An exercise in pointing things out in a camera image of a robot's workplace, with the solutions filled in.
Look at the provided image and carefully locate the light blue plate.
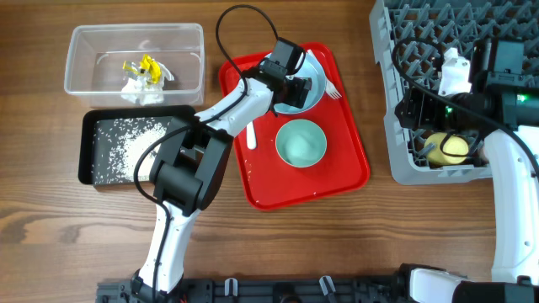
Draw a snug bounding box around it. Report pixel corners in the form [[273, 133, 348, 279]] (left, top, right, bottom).
[[256, 54, 326, 114]]

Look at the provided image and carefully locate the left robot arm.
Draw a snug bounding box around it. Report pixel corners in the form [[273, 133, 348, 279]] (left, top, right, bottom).
[[131, 62, 312, 302]]

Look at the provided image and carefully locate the black tray with rice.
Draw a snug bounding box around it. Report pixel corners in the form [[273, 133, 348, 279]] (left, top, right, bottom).
[[78, 105, 195, 187]]

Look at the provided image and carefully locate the mint green bowl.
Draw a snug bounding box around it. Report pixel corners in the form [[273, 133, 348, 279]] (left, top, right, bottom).
[[275, 119, 328, 168]]

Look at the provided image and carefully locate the grey dishwasher rack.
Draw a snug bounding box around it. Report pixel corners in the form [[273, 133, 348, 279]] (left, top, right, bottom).
[[369, 0, 538, 185]]

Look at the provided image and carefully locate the white plastic fork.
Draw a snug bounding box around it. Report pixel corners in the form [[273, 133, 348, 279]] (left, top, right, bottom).
[[325, 78, 342, 99]]

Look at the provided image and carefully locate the yellow snack wrapper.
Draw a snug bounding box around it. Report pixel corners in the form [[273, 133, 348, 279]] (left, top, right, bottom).
[[122, 54, 162, 84]]

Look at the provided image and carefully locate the white napkin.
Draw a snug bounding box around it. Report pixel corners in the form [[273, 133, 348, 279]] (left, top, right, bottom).
[[120, 62, 174, 106]]

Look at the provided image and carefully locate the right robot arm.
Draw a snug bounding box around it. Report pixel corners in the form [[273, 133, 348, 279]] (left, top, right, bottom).
[[395, 85, 538, 302]]

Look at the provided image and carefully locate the clear plastic waste bin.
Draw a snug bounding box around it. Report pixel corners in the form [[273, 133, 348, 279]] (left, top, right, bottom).
[[64, 23, 205, 108]]

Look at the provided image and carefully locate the white plastic spoon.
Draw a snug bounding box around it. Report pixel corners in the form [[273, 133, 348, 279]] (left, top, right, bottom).
[[246, 122, 257, 150]]

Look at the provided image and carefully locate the yellow cup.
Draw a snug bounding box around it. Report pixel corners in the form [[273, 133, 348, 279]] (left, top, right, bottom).
[[424, 133, 469, 167]]

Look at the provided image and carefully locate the red serving tray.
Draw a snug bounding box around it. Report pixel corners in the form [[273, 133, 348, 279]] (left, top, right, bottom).
[[233, 42, 371, 210]]

